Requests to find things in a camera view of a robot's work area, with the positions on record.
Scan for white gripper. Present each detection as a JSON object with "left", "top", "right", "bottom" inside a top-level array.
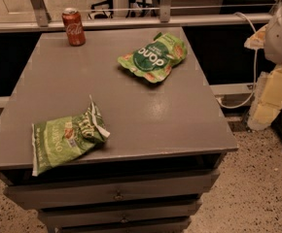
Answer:
[{"left": 244, "top": 4, "right": 282, "bottom": 131}]

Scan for red coke can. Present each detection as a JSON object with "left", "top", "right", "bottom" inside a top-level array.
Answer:
[{"left": 62, "top": 8, "right": 86, "bottom": 47}]

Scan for green jalapeno chip bag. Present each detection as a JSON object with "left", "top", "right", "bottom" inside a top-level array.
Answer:
[{"left": 32, "top": 97, "right": 110, "bottom": 177}]

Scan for green snack pouch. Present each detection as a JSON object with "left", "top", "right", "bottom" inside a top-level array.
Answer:
[{"left": 118, "top": 32, "right": 188, "bottom": 83}]

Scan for grey drawer cabinet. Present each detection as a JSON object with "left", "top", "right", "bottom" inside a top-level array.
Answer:
[{"left": 0, "top": 26, "right": 239, "bottom": 233}]

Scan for top drawer with knob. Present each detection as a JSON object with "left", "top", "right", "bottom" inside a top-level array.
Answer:
[{"left": 5, "top": 169, "right": 220, "bottom": 210}]

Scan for drawer with knob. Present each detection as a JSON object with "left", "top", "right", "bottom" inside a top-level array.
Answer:
[
  {"left": 39, "top": 199, "right": 201, "bottom": 227},
  {"left": 5, "top": 169, "right": 220, "bottom": 210}
]

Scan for middle drawer with knob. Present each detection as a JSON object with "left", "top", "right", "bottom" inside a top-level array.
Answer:
[{"left": 39, "top": 199, "right": 201, "bottom": 227}]

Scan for black office chair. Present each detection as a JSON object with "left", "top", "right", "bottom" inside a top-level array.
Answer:
[{"left": 88, "top": 0, "right": 114, "bottom": 19}]

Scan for bottom drawer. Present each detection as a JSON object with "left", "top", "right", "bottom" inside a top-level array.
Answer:
[{"left": 60, "top": 216, "right": 191, "bottom": 233}]

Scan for white cable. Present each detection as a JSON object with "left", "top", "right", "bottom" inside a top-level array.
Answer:
[{"left": 216, "top": 11, "right": 260, "bottom": 110}]

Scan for metal railing frame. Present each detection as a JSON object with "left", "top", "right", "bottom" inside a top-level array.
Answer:
[{"left": 0, "top": 0, "right": 282, "bottom": 32}]

